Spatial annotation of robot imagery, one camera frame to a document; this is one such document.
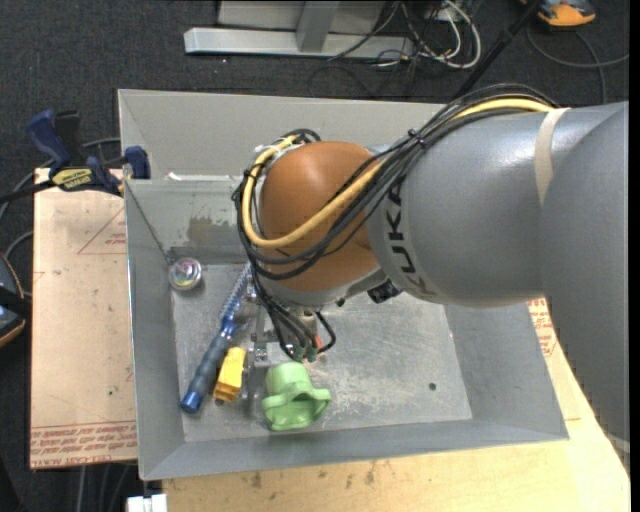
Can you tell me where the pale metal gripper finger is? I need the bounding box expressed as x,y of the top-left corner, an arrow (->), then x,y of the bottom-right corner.
253,345 -> 272,396
241,355 -> 256,401

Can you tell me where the black cylinder on white bracket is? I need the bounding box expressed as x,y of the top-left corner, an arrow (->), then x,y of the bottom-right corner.
367,279 -> 402,305

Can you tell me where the light green toy cup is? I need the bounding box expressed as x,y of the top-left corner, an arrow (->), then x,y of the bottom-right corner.
260,361 -> 333,433

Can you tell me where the brown cardboard board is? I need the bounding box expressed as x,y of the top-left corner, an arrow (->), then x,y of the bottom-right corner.
29,167 -> 558,471

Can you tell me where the grey metal bin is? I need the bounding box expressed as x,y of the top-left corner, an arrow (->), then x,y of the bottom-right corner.
117,88 -> 570,482

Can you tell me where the yellow plastic block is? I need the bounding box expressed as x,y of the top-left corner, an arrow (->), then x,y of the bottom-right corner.
213,346 -> 248,404

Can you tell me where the blue bottle brush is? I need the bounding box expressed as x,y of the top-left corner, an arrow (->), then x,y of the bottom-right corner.
179,263 -> 254,415

